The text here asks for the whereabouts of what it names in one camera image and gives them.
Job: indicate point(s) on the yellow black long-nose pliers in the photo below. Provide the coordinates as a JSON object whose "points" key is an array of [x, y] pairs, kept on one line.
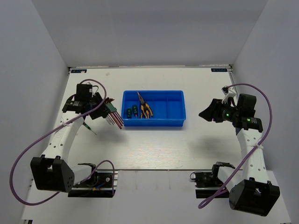
{"points": [[144, 106]]}

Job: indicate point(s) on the blue label sticker right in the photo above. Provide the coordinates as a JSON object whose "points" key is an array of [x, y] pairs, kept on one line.
{"points": [[219, 70]]}

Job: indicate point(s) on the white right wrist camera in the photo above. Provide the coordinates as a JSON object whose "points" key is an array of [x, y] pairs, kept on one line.
{"points": [[229, 92]]}

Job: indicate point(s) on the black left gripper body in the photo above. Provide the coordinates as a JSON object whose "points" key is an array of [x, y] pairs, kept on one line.
{"points": [[99, 111]]}

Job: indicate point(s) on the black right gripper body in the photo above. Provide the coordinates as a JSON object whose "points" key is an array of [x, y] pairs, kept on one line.
{"points": [[224, 111]]}

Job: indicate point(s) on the blue label sticker left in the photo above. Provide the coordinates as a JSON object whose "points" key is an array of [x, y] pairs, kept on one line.
{"points": [[78, 71]]}

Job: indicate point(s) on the thin green precision screwdriver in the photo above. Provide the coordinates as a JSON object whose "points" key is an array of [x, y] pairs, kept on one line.
{"points": [[88, 127]]}

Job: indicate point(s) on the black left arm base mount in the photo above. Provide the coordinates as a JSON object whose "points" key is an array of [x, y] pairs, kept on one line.
{"points": [[100, 185]]}

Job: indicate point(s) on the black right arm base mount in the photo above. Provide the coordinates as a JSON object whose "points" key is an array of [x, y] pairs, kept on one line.
{"points": [[205, 184]]}

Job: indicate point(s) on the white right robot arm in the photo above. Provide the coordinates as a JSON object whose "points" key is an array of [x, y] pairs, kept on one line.
{"points": [[249, 187]]}

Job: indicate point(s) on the blue plastic divided bin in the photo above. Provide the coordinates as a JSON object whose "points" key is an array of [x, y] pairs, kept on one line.
{"points": [[168, 108]]}

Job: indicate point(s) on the green hex key set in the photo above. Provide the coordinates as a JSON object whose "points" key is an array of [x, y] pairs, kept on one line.
{"points": [[110, 113]]}

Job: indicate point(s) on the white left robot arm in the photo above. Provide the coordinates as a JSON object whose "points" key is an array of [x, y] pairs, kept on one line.
{"points": [[51, 171]]}

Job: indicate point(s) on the yellow black short pliers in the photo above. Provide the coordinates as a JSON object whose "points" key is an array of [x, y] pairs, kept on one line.
{"points": [[145, 115]]}

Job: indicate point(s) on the blue label sticker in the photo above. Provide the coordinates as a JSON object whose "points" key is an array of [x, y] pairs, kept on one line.
{"points": [[219, 70], [78, 71]]}

